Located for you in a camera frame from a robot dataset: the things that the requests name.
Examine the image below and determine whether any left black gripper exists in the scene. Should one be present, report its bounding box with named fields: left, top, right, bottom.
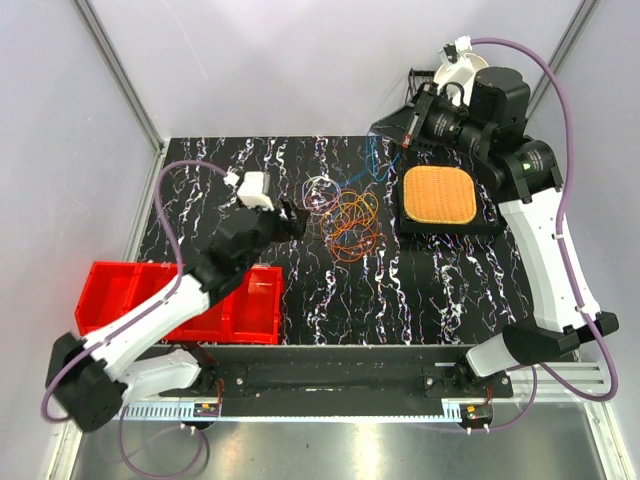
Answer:
left=238, top=197, right=310, bottom=274

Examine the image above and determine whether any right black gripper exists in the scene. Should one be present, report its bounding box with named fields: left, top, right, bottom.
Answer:
left=370, top=80, right=490, bottom=158

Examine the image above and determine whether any orange cable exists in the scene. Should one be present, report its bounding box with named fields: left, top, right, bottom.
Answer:
left=322, top=189, right=386, bottom=262

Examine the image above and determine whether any yellow cable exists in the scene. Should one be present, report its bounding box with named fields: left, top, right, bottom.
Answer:
left=332, top=192, right=379, bottom=236

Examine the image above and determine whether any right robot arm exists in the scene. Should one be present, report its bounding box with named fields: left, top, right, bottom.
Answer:
left=371, top=67, right=619, bottom=401

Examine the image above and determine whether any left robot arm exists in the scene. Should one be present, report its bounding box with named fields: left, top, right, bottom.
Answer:
left=41, top=200, right=310, bottom=433

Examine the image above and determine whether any orange woven mat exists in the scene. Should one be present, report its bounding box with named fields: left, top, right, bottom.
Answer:
left=402, top=165, right=477, bottom=225

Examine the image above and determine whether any white bowl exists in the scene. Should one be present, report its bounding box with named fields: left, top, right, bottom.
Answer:
left=434, top=52, right=489, bottom=105

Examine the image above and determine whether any red divided plastic bin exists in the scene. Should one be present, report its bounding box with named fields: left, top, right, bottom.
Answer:
left=75, top=262, right=284, bottom=345

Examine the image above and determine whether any black square tray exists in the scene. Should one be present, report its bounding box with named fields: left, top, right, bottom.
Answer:
left=397, top=150, right=505, bottom=236

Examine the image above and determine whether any dark red thin cable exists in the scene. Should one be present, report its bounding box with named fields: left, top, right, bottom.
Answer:
left=264, top=182, right=326, bottom=241

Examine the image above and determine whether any white pink cable coil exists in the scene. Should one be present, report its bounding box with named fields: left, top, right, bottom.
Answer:
left=302, top=175, right=344, bottom=214

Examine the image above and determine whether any black wire dish rack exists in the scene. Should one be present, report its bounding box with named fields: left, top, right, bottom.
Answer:
left=399, top=68, right=437, bottom=149

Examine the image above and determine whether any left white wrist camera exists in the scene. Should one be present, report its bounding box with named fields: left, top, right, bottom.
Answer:
left=223, top=171, right=274, bottom=211

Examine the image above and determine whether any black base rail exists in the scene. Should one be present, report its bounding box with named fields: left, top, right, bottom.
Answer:
left=162, top=345, right=513, bottom=399

